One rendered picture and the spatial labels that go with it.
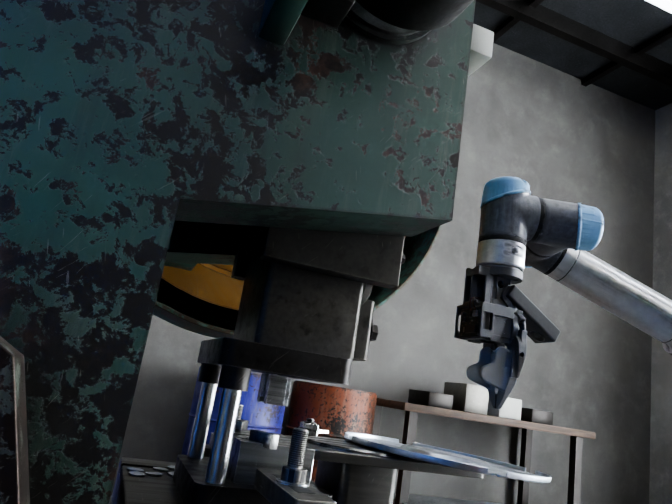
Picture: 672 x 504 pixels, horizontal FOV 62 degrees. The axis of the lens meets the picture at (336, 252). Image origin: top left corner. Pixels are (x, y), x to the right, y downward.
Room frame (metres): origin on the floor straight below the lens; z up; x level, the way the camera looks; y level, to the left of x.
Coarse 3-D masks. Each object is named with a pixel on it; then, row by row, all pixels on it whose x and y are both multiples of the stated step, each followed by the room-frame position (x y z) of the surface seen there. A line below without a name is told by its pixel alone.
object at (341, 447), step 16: (320, 448) 0.73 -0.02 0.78; (336, 448) 0.74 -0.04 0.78; (352, 448) 0.74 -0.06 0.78; (368, 448) 0.77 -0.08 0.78; (320, 464) 0.81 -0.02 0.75; (336, 464) 0.76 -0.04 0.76; (352, 464) 0.74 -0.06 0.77; (368, 464) 0.73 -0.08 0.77; (384, 464) 0.74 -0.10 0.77; (400, 464) 0.74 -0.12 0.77; (416, 464) 0.75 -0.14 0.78; (432, 464) 0.76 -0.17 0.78; (320, 480) 0.81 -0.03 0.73; (336, 480) 0.75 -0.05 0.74; (352, 480) 0.74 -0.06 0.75; (368, 480) 0.75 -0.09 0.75; (384, 480) 0.76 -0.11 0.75; (336, 496) 0.75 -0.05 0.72; (352, 496) 0.75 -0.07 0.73; (368, 496) 0.75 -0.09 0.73; (384, 496) 0.76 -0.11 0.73
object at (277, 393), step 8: (272, 376) 0.73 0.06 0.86; (280, 376) 0.73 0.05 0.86; (272, 384) 0.73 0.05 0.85; (280, 384) 0.73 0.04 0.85; (288, 384) 0.75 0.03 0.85; (272, 392) 0.73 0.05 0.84; (280, 392) 0.73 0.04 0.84; (288, 392) 0.75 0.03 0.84; (264, 400) 0.74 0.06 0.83; (272, 400) 0.73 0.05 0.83; (280, 400) 0.74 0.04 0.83
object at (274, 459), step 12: (240, 432) 0.77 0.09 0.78; (240, 444) 0.67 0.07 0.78; (252, 444) 0.67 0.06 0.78; (288, 444) 0.71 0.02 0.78; (240, 456) 0.67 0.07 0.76; (252, 456) 0.68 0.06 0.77; (264, 456) 0.68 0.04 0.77; (276, 456) 0.68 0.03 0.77; (312, 456) 0.70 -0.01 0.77; (228, 468) 0.71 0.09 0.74; (240, 468) 0.67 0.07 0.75; (252, 468) 0.68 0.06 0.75; (264, 468) 0.68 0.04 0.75; (276, 468) 0.69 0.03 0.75; (240, 480) 0.67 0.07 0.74; (252, 480) 0.68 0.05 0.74
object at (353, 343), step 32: (256, 256) 0.75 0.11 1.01; (256, 288) 0.71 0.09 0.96; (288, 288) 0.68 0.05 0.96; (320, 288) 0.69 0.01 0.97; (352, 288) 0.71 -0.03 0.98; (256, 320) 0.68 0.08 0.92; (288, 320) 0.68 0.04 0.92; (320, 320) 0.69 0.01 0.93; (352, 320) 0.71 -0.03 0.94; (320, 352) 0.70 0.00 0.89; (352, 352) 0.71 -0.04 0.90
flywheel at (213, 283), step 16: (176, 272) 1.02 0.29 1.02; (192, 272) 1.03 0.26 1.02; (208, 272) 1.04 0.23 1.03; (224, 272) 1.07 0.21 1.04; (176, 288) 1.04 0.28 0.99; (192, 288) 1.04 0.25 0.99; (208, 288) 1.05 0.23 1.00; (224, 288) 1.05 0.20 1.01; (240, 288) 1.06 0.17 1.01; (208, 304) 1.07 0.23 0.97; (224, 304) 1.06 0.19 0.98
